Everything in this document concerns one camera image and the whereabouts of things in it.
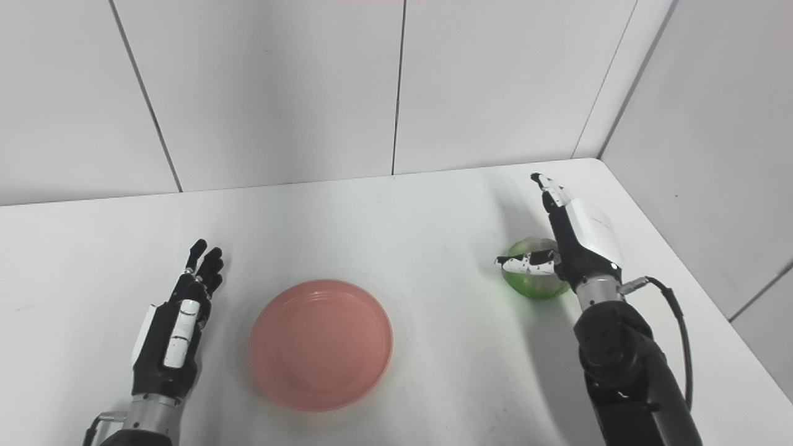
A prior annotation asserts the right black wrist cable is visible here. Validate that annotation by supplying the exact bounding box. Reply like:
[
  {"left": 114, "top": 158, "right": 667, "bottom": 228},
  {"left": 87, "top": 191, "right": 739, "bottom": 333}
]
[{"left": 620, "top": 276, "right": 693, "bottom": 411}]

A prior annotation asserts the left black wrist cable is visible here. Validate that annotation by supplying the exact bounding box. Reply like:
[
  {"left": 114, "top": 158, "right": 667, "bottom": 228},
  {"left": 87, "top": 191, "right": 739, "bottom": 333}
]
[{"left": 83, "top": 411, "right": 128, "bottom": 446}]

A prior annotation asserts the green white cabbage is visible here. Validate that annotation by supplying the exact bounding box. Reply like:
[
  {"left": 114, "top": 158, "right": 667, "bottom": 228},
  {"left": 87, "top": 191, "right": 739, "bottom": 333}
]
[{"left": 501, "top": 237, "right": 571, "bottom": 300}]

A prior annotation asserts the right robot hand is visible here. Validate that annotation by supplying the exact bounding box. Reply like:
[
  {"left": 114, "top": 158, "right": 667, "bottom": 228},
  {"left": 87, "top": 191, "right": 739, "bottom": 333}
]
[{"left": 495, "top": 173, "right": 623, "bottom": 294}]

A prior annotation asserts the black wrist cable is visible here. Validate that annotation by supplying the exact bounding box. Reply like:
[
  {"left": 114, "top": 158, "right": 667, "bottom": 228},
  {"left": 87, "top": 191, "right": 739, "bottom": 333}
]
[
  {"left": 620, "top": 276, "right": 693, "bottom": 411},
  {"left": 83, "top": 411, "right": 128, "bottom": 446}
]

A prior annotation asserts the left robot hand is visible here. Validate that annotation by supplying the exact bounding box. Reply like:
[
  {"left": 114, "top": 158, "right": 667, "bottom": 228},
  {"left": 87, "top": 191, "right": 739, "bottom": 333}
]
[{"left": 131, "top": 238, "right": 224, "bottom": 400}]

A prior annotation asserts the pink plate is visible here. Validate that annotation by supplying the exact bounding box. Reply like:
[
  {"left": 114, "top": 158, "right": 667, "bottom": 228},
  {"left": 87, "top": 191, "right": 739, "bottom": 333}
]
[{"left": 249, "top": 279, "right": 394, "bottom": 412}]

